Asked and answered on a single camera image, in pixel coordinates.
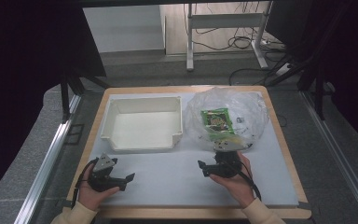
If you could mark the black curtain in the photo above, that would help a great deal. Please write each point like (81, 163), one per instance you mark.
(28, 62)
(348, 62)

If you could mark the person's right hand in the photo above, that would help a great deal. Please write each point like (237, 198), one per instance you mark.
(237, 186)

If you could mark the person's left hand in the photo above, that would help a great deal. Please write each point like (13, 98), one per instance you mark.
(90, 196)

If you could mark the black metal stand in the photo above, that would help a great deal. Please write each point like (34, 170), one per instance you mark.
(318, 90)
(71, 84)

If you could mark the clear plastic bag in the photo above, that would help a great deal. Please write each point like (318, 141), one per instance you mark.
(248, 109)

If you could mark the pale yellow-green packet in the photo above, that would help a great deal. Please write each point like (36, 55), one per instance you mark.
(227, 140)

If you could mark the white metal desk frame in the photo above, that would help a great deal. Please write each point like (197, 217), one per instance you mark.
(223, 21)

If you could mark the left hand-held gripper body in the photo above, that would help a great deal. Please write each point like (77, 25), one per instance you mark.
(103, 179)

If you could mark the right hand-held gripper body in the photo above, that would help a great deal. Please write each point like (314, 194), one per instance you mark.
(225, 165)

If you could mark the white power strip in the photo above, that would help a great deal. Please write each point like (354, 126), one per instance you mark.
(283, 69)

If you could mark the green snack packet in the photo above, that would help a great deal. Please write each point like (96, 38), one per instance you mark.
(217, 119)

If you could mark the aluminium rail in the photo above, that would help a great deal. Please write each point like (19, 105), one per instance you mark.
(338, 155)
(48, 155)

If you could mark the white table mat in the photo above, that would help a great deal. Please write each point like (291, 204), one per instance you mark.
(167, 174)

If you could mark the wooden table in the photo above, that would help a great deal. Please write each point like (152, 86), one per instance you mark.
(84, 155)

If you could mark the white plastic tray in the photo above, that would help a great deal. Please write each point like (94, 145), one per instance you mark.
(143, 130)

